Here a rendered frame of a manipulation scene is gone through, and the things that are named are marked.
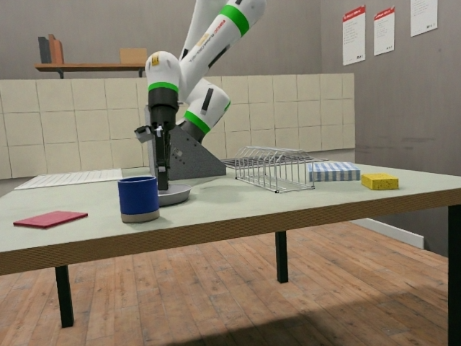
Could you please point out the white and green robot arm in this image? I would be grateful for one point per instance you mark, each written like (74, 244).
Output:
(216, 26)

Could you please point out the blue and white checkered towel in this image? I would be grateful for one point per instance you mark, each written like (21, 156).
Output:
(341, 171)

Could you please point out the cream tiled wall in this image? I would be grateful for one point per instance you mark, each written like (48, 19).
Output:
(53, 126)

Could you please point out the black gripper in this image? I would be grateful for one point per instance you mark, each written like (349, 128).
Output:
(165, 118)

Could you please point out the yellow sponge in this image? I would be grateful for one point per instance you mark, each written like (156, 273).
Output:
(381, 181)

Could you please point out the white ribbed draining mat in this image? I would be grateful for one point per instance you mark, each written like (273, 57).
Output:
(72, 178)

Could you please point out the blue mug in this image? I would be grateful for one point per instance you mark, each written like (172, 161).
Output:
(138, 198)

